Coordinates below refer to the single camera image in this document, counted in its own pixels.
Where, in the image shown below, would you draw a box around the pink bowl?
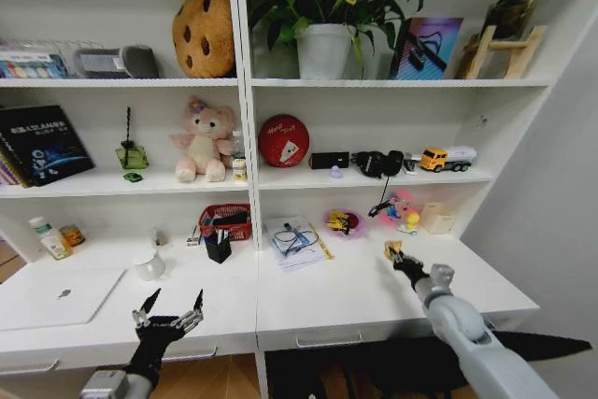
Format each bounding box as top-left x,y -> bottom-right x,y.
322,207 -> 367,242

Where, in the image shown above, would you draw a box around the white shelf unit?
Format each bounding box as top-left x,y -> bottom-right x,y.
0,0 -> 598,278

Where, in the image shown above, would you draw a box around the orange jar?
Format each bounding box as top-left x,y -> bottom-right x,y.
59,223 -> 87,249

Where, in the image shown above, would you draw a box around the pink and yellow toy figure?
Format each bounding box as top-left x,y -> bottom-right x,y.
378,190 -> 420,236

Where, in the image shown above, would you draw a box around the drawer handle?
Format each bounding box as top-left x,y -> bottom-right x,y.
160,345 -> 219,363
0,358 -> 61,376
295,331 -> 363,349

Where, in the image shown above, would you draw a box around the black rectangular box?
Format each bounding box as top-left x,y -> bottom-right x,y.
309,151 -> 351,170

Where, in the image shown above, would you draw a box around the dark ornament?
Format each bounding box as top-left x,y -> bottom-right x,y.
480,0 -> 537,40

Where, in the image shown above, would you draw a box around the red round tin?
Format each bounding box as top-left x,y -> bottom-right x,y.
257,113 -> 311,169

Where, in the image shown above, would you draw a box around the yellow liquid bottle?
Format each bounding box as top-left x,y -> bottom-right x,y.
39,228 -> 74,261

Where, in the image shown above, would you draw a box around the black book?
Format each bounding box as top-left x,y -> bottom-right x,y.
0,105 -> 97,188

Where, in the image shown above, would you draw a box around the black headphones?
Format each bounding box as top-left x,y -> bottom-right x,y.
349,150 -> 406,179

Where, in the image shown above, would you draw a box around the pink plush doll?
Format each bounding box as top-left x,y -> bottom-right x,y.
168,95 -> 237,184

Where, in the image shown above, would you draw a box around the white capped bottle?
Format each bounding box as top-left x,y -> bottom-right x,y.
27,216 -> 56,244

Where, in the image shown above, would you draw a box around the cookie shaped plush pillow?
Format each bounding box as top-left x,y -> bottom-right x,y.
171,0 -> 236,79

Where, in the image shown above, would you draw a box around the white paper stack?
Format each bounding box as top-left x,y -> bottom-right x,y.
263,215 -> 335,274

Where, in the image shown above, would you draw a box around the wooden stand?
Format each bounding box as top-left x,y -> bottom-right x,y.
455,23 -> 548,80

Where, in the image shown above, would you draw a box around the silver laptop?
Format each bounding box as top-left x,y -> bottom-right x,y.
0,266 -> 128,331

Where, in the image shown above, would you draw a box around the black pen holder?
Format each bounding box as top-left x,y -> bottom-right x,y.
206,224 -> 234,264

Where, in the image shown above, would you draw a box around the blue glasses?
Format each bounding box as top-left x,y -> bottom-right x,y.
272,225 -> 315,255

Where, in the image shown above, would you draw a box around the black cable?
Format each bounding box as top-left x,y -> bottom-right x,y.
367,175 -> 392,219

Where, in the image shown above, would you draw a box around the purple printed box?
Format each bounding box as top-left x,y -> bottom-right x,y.
389,16 -> 464,81

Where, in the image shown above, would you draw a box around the cream box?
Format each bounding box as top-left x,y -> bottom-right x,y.
420,201 -> 459,235

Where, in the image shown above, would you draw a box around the grey pouch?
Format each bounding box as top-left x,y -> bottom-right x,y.
72,44 -> 161,79

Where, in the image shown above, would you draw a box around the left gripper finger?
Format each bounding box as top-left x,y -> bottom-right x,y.
174,289 -> 206,334
131,288 -> 163,329

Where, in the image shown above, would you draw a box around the red plastic basket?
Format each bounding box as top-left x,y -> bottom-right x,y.
199,203 -> 253,242

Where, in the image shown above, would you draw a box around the clear box with coloured packs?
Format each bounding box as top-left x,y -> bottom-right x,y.
0,38 -> 104,80

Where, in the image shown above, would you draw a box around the black chair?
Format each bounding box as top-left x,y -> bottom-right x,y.
264,330 -> 593,399

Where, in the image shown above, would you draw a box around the yellow toy truck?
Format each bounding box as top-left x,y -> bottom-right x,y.
418,145 -> 478,174

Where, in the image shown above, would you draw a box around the white plant pot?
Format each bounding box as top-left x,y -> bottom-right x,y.
294,22 -> 355,80

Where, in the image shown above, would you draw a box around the green diffuser bottle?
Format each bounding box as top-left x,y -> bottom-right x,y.
114,107 -> 150,170

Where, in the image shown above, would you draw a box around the white mug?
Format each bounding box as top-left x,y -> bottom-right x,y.
132,251 -> 166,282

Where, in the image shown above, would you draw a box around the small clear drink bottle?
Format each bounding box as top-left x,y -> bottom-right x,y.
231,129 -> 249,183

